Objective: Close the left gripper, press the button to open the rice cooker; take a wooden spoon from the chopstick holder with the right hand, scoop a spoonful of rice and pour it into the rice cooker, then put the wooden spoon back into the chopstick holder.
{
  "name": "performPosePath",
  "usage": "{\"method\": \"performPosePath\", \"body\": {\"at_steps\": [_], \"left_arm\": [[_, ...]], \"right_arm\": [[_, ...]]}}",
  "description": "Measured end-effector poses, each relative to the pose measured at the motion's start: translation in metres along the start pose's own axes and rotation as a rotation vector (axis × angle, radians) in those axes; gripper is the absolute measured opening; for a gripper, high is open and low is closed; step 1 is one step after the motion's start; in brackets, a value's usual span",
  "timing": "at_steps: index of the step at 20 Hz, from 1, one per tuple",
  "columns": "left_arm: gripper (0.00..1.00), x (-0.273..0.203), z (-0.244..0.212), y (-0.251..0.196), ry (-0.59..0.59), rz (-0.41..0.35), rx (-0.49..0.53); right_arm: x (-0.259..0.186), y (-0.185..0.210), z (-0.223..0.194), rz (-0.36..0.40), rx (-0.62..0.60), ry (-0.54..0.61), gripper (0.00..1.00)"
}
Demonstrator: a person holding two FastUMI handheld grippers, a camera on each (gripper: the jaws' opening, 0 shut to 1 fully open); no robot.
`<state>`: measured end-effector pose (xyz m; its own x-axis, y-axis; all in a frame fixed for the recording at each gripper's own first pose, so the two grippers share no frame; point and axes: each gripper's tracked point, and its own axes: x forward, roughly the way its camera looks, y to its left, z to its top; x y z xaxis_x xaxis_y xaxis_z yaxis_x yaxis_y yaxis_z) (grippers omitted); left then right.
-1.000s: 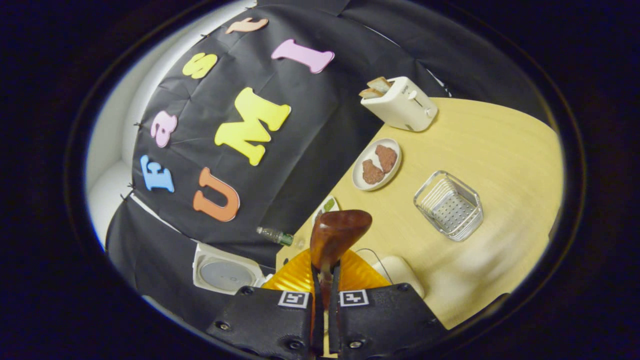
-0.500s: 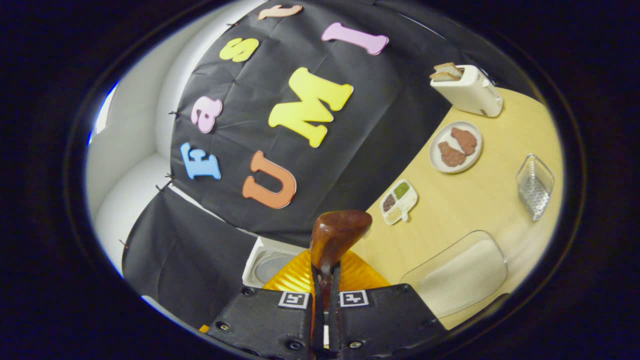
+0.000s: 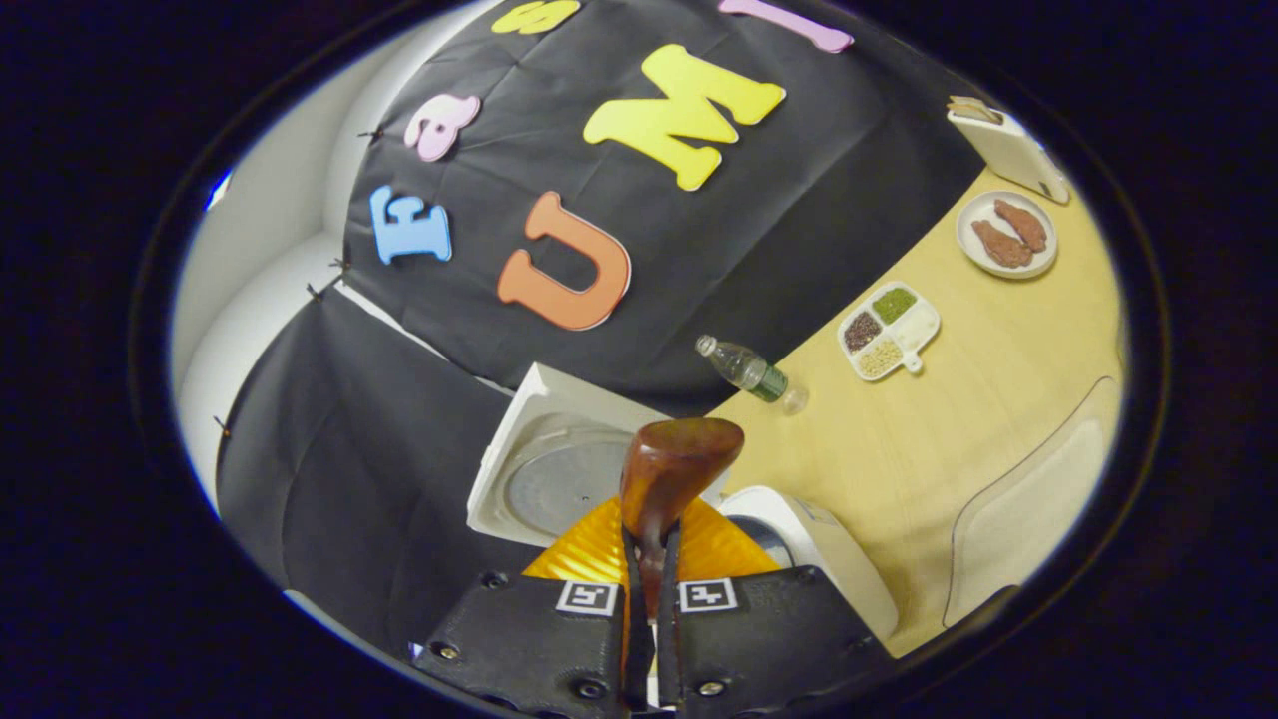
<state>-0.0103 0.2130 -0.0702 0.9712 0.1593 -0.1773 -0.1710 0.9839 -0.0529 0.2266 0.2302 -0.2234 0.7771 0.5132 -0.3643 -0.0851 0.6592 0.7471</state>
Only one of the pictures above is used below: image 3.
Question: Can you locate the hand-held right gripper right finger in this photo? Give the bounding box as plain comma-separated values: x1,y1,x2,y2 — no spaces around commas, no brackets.
654,497,895,719

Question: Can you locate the beige cutting board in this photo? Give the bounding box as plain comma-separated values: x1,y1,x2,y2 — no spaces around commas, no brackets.
942,376,1121,628

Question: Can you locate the black backdrop cloth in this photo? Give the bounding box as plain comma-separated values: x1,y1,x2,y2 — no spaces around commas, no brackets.
215,0,989,660

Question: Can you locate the clear plastic water bottle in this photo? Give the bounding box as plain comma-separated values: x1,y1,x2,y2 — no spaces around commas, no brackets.
696,335,810,416

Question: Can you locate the brown meat piece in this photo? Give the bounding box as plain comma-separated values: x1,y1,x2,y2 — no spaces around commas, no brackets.
993,198,1048,253
971,220,1034,269

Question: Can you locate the white toaster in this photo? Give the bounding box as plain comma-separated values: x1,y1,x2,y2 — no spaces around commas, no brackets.
947,95,1071,206

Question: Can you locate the white round plate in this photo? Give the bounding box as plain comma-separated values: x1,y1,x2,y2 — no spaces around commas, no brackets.
956,190,1059,280

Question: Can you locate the white rice cooker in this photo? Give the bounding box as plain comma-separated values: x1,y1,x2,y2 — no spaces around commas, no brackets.
466,362,900,642

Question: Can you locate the brown wooden spoon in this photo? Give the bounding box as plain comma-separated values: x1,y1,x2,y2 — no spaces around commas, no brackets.
619,417,746,620

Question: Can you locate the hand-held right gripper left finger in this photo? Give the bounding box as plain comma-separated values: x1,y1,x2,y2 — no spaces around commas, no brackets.
411,497,648,719

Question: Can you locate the white divided rice grain dish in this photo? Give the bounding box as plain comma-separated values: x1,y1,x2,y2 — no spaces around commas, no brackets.
837,282,942,382

